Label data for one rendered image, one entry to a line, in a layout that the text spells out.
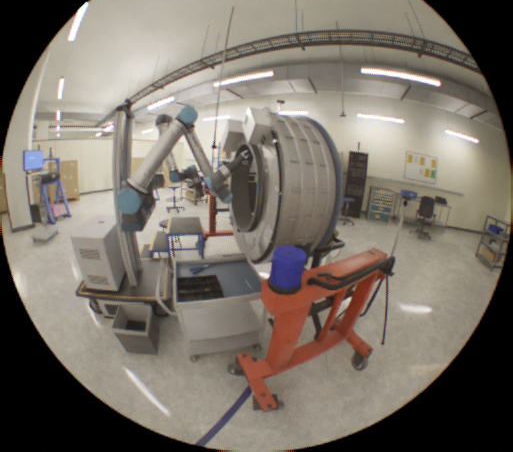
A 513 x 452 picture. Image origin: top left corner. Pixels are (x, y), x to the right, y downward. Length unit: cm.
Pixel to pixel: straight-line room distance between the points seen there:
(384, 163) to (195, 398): 688
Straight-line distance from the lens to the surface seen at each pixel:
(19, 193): 523
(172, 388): 152
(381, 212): 580
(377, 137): 676
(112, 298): 173
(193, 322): 143
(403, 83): 478
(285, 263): 59
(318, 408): 151
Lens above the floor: 140
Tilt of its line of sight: 11 degrees down
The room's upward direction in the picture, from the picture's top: 4 degrees clockwise
